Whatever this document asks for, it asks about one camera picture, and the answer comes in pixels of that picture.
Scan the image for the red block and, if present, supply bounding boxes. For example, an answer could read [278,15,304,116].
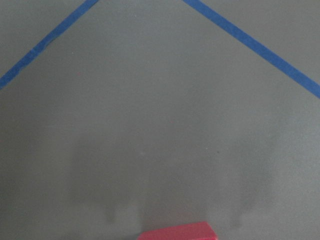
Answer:
[137,221,218,240]

